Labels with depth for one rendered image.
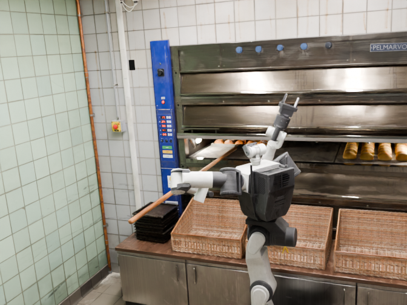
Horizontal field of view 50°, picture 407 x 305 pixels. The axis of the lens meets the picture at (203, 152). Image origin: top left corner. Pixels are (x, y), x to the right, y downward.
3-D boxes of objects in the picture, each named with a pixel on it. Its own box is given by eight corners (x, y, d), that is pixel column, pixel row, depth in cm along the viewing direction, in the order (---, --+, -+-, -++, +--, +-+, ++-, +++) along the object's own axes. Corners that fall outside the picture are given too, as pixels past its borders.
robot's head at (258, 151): (266, 159, 254) (266, 144, 251) (253, 162, 248) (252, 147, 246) (259, 157, 259) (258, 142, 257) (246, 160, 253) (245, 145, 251)
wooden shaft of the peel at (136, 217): (132, 225, 236) (131, 219, 235) (127, 224, 237) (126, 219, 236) (237, 149, 387) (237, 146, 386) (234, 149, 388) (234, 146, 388)
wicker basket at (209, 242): (194, 226, 378) (192, 196, 371) (258, 232, 358) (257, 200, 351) (170, 252, 334) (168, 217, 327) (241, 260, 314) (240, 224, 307)
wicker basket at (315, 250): (261, 233, 357) (261, 201, 350) (334, 241, 335) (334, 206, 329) (244, 260, 313) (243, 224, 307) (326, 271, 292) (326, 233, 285)
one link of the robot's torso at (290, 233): (297, 242, 261) (297, 214, 257) (294, 252, 250) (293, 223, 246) (252, 237, 272) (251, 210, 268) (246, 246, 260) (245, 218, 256)
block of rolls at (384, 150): (347, 142, 389) (347, 136, 388) (406, 143, 372) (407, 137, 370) (341, 160, 335) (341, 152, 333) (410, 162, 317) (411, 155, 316)
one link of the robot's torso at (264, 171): (304, 216, 253) (303, 157, 245) (260, 233, 235) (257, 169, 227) (268, 203, 277) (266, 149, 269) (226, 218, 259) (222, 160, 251)
